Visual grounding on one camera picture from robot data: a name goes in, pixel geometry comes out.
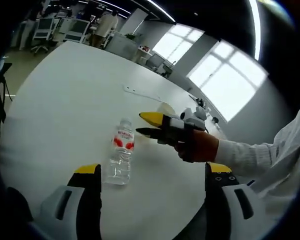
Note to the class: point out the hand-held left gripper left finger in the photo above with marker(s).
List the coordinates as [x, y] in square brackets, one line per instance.
[87, 200]

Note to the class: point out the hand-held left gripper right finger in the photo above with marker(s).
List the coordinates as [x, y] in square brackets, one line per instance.
[217, 200]

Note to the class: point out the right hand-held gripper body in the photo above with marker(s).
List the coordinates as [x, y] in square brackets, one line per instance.
[193, 120]

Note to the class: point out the clear plastic water bottle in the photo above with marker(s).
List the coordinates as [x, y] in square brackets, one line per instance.
[120, 155]

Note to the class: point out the person's right hand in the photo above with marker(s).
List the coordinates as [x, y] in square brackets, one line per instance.
[200, 147]

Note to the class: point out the clear plastic strip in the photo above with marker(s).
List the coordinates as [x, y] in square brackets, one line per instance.
[140, 92]

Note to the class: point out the large window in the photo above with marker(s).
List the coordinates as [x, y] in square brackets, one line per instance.
[227, 80]
[177, 42]

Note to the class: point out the white table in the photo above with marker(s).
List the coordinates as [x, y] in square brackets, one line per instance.
[65, 100]

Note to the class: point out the white mesh office chair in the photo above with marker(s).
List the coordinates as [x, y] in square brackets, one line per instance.
[76, 31]
[43, 32]

